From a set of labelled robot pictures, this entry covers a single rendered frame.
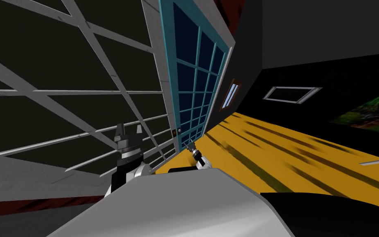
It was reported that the large grey lattice window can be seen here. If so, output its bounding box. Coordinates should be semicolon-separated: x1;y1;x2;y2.
0;0;178;180

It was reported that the small brown framed window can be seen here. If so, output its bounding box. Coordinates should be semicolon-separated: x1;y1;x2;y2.
220;79;242;112

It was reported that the teal glass-paned door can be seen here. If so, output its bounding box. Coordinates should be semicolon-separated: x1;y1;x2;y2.
158;0;233;154

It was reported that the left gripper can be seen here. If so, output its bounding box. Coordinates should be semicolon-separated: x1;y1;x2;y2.
114;123;144;152

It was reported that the green painting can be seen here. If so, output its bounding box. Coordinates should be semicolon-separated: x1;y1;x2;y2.
330;93;379;136

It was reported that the grey framed picture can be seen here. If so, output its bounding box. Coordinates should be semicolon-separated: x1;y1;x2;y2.
263;86;324;105

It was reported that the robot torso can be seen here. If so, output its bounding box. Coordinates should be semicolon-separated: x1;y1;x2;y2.
46;167;296;237

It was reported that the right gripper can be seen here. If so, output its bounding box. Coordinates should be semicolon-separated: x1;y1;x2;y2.
184;139;199;157

